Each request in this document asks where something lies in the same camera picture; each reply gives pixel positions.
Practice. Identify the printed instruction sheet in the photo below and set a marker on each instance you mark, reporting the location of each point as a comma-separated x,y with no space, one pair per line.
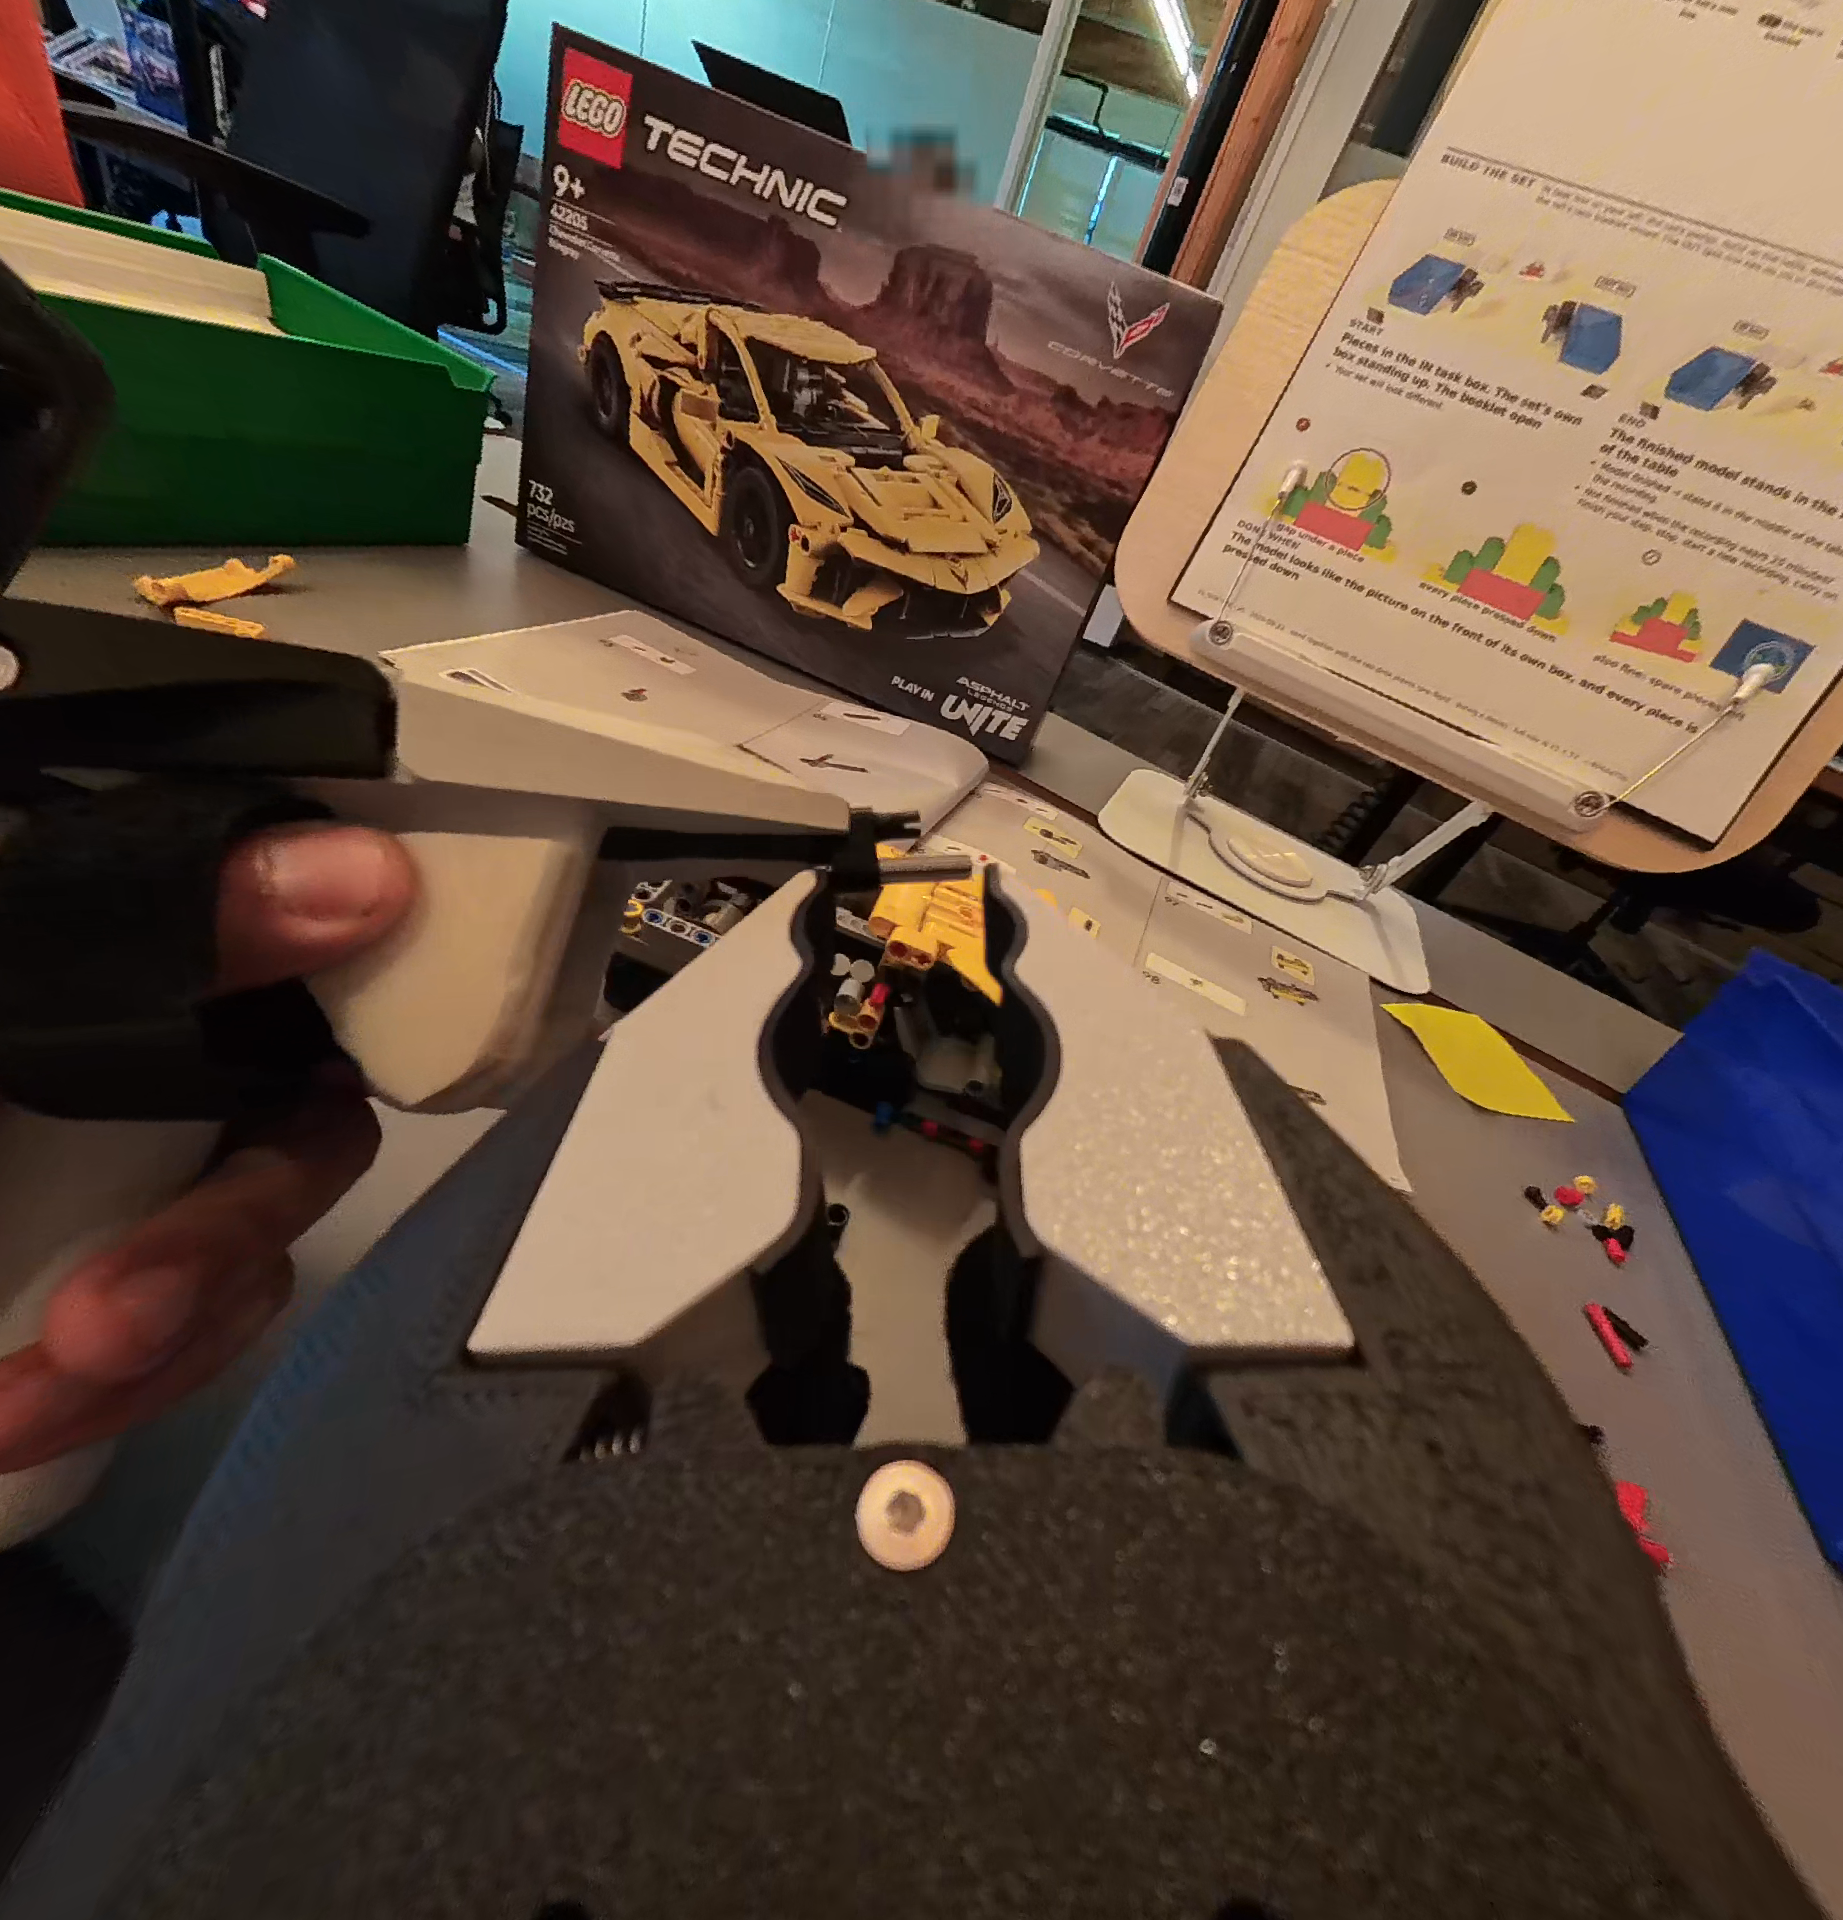
1613,300

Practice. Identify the grey desk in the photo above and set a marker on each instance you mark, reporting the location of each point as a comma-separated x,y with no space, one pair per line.
1537,1501

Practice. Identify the yellow paper card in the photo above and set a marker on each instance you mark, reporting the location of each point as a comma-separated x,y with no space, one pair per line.
1468,1056

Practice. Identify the yellow toy car model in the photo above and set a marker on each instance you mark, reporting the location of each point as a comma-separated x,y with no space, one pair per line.
929,922

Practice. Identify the open instruction booklet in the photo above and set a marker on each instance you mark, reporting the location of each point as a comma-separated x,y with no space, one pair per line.
1237,961

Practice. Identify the person's left hand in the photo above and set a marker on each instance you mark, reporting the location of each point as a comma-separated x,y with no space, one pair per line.
141,1321

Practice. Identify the blue plastic bin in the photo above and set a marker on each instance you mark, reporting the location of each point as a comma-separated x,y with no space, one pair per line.
1778,1201

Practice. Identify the instruction sheet on wooden stand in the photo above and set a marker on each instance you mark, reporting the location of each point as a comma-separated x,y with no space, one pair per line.
1267,375

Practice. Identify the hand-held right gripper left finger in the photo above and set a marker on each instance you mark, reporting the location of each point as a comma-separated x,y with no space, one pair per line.
637,1201

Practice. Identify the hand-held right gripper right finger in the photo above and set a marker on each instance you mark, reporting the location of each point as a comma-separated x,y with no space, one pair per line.
1192,1201

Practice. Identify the green plastic bin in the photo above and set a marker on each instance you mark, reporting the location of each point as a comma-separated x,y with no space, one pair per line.
262,436

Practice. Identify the pile of colourful toy bricks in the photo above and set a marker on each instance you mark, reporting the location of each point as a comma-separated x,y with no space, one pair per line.
1608,1326

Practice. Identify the black office chair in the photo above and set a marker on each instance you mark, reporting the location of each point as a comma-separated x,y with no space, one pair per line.
353,121

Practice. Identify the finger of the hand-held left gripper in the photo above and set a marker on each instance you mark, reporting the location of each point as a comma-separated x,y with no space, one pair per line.
593,750

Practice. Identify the white paper stack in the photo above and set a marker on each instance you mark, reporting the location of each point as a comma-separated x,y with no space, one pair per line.
111,261

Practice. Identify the toy car box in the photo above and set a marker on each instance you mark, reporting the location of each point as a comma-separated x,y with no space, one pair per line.
862,375

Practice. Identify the yellow toy panel piece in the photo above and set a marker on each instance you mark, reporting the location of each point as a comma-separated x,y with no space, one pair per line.
217,582
220,621

